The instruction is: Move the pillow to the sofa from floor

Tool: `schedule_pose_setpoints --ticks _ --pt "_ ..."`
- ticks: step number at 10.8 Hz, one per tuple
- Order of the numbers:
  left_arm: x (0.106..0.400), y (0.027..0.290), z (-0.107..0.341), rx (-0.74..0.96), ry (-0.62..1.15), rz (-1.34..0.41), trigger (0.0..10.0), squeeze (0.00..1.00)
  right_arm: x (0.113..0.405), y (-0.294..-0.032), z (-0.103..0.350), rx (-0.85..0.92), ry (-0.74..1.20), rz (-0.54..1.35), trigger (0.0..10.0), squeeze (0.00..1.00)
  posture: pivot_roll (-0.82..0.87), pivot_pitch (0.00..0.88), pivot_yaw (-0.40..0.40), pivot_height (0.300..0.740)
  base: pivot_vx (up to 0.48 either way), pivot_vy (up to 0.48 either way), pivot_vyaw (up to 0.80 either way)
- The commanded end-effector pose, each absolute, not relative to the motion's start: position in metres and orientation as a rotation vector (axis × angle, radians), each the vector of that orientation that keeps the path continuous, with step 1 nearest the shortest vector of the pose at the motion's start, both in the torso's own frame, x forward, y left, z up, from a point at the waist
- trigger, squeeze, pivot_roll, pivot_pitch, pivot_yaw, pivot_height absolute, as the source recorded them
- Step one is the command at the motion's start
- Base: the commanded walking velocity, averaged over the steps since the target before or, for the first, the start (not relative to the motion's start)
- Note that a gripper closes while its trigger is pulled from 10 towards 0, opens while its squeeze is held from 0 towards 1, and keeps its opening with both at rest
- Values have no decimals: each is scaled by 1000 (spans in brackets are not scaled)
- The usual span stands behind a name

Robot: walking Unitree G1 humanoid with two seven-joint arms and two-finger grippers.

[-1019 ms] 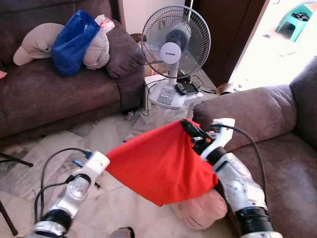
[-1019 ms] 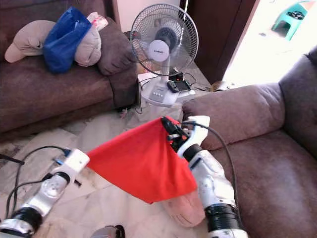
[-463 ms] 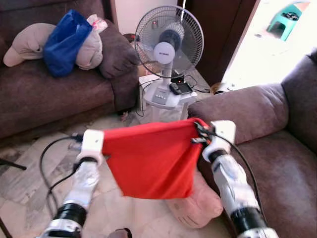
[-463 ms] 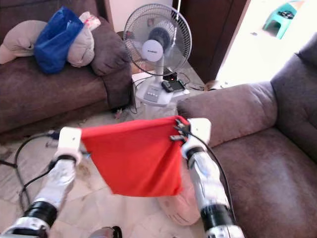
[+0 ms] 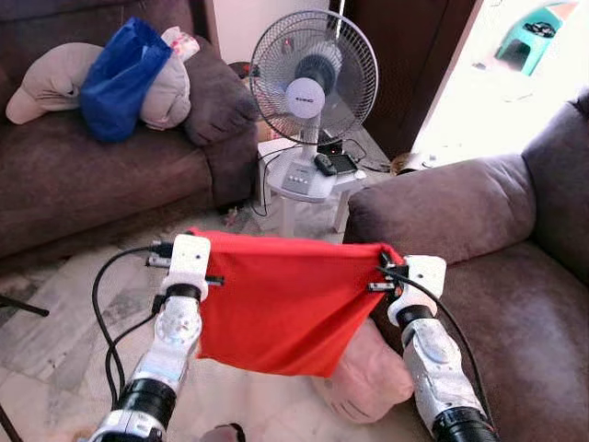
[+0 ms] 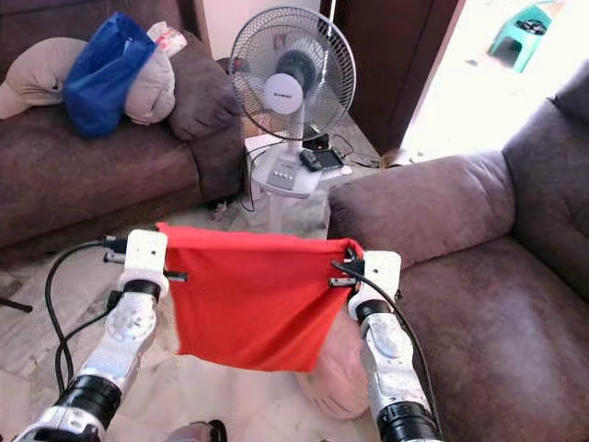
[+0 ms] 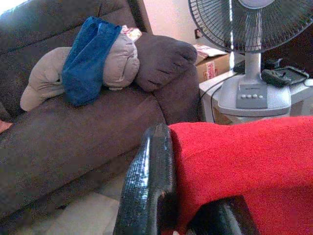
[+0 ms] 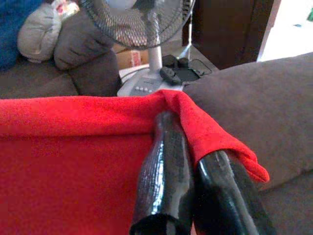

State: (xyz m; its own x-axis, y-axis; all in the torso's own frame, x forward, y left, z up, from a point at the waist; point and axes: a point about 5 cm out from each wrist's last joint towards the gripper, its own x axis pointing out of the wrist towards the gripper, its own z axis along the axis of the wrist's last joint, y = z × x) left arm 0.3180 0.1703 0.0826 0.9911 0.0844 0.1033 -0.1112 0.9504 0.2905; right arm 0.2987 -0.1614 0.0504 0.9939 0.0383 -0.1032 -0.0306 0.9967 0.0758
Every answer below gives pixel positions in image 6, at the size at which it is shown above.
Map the black tripod leg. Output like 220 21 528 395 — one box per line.
0 297 34 314

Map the blue bag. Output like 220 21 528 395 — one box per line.
63 12 157 139

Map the white red patterned bag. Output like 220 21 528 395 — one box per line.
147 21 188 58

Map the dark brown wooden door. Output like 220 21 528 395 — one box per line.
331 0 466 156

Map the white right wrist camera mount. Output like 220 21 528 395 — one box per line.
348 250 403 319

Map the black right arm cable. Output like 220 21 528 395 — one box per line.
331 258 443 434

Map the beige pillow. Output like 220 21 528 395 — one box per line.
0 37 176 126

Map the brown fabric armchair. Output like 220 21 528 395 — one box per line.
327 64 589 442

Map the small white table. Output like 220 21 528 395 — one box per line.
244 136 351 236

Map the pink pillow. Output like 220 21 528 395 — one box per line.
296 318 371 421

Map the black remote control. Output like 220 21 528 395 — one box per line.
299 148 323 172

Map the white table fan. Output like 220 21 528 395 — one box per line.
228 6 358 199

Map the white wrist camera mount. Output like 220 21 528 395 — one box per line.
122 229 169 300
348 250 403 319

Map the red pillowcase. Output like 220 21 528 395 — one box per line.
155 222 360 373

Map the flat black device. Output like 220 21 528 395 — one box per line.
315 145 346 171

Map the green plastic stool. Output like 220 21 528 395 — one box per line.
488 0 565 73

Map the brown sofa cushion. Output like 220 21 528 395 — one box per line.
167 32 245 142

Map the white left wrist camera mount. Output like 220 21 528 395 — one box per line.
122 229 169 300

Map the long brown fabric sofa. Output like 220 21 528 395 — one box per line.
0 0 248 259

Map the black fan power cable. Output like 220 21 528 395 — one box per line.
239 143 263 215

